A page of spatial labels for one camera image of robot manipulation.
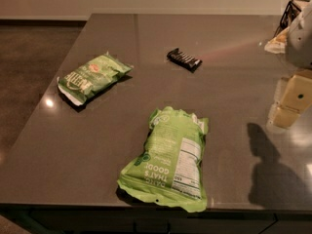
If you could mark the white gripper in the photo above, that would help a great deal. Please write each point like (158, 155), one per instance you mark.
(300, 41)

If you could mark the green rice chip bag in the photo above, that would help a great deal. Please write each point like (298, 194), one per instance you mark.
(168, 172)

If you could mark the pale crumpled bag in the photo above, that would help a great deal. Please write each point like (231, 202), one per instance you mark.
(277, 45)

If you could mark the black rxbar chocolate bar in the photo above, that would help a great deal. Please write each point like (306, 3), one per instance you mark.
(184, 60)

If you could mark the green kettle chip bag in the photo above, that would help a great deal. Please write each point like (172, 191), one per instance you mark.
(91, 78)

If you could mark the black wire rack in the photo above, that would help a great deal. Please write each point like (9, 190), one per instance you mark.
(293, 9)

